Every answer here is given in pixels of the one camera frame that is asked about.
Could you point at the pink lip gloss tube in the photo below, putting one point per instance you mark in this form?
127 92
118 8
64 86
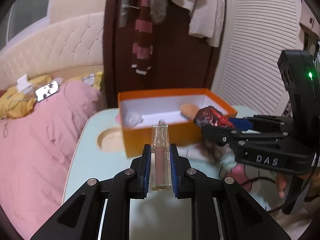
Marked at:
160 175

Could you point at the yellow pillow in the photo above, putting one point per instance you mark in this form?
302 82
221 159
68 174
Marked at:
17 104

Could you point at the orange cardboard box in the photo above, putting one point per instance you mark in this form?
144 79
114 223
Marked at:
164 104

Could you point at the window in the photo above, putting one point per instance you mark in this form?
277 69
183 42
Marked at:
21 15

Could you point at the white louvered closet door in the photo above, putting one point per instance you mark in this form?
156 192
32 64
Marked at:
256 32

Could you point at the white knitted sweater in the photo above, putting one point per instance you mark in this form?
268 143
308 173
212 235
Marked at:
206 18

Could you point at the clear heart-shaped case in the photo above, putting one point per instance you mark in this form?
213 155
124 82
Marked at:
132 119

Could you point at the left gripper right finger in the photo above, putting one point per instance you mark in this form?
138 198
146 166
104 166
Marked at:
220 209

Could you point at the brown potato plush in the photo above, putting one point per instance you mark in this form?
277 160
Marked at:
189 110

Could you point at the pink duvet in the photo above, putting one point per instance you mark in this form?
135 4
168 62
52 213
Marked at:
36 153

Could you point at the white charger box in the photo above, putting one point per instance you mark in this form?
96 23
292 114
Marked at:
25 86

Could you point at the person right hand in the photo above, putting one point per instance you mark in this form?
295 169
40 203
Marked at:
281 183

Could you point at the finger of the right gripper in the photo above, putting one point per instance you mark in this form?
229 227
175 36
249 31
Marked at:
220 135
242 124

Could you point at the cream tufted headboard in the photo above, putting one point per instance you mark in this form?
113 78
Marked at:
72 43

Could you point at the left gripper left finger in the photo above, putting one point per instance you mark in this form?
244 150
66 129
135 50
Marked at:
101 209

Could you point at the dark red glitter pouch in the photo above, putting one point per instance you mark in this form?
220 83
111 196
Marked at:
211 116

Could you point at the dark red wooden door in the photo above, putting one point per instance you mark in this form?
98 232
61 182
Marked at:
179 60

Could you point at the silver door handle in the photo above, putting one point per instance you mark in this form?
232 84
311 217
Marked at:
125 7

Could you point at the smartphone on bed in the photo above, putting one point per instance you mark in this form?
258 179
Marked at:
46 91

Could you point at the red pink striped scarf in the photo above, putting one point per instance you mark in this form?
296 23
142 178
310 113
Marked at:
142 45

